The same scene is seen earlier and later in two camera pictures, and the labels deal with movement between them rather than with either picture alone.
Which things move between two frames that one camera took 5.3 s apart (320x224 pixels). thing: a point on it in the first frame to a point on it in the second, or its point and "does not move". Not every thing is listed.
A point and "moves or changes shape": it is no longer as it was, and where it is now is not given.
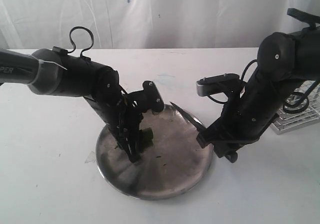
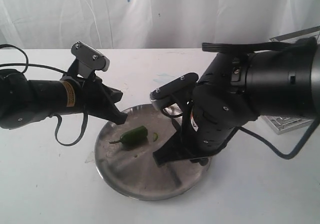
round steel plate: x=176 y=162 does not move
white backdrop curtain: x=149 y=16 does not move
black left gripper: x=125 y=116 to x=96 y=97
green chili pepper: x=146 y=139 moves or changes shape
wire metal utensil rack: x=286 y=122 does not move
